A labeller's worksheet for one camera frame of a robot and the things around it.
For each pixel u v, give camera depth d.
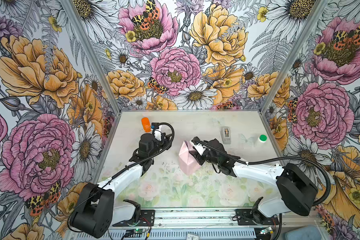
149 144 0.65
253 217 0.67
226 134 1.02
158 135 0.73
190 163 0.80
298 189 0.44
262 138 0.94
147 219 0.73
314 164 0.45
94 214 0.41
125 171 0.54
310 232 0.69
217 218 0.76
